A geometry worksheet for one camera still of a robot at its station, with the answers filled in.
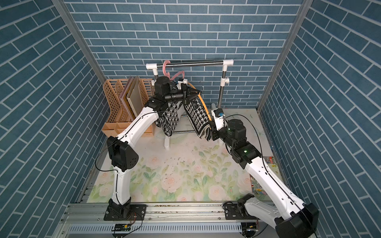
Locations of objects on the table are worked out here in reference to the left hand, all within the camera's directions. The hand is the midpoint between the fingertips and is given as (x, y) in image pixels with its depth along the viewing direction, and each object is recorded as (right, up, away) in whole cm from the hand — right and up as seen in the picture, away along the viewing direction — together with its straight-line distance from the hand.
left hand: (205, 93), depth 71 cm
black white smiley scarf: (-20, -13, +10) cm, 26 cm away
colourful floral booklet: (+29, -51, +10) cm, 60 cm away
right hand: (+4, -13, +1) cm, 14 cm away
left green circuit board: (-40, -66, +1) cm, 77 cm away
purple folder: (-47, -1, +16) cm, 50 cm away
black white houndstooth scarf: (-4, -12, +9) cm, 15 cm away
